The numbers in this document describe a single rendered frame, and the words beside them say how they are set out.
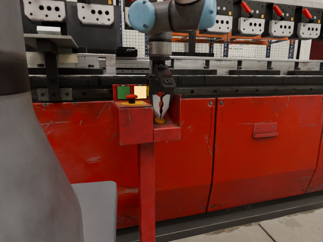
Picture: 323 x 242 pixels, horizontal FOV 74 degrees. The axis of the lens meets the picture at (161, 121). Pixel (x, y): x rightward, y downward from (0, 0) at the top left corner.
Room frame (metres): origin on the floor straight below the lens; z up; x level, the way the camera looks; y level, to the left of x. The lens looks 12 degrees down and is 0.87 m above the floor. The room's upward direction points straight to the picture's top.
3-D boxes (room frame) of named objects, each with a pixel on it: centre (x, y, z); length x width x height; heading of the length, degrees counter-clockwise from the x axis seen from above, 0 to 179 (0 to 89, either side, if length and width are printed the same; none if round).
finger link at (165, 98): (0.76, 0.00, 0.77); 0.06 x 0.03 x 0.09; 18
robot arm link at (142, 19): (0.63, 0.02, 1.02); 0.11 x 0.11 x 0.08; 69
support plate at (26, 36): (0.85, 0.42, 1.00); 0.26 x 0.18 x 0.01; 16
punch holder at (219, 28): (1.20, -0.28, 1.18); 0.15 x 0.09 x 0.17; 106
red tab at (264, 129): (1.12, -0.57, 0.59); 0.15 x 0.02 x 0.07; 106
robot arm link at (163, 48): (0.73, 0.01, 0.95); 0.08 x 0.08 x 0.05
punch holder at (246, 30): (1.26, -0.47, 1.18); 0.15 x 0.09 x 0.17; 106
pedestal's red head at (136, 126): (0.73, 0.06, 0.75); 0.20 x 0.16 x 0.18; 108
